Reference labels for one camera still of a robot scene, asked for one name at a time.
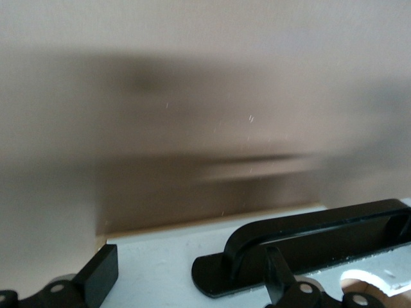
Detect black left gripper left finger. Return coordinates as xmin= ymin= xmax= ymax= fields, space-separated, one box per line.
xmin=0 ymin=243 xmax=119 ymax=308

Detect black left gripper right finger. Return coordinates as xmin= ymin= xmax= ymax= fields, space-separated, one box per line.
xmin=263 ymin=246 xmax=388 ymax=308

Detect wooden drawer with white face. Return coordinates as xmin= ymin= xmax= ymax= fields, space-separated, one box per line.
xmin=94 ymin=197 xmax=411 ymax=308

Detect brown table mat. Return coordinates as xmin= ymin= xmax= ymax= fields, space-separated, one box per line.
xmin=0 ymin=0 xmax=411 ymax=308

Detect black metal drawer handle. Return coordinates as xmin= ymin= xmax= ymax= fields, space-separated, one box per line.
xmin=191 ymin=198 xmax=411 ymax=300

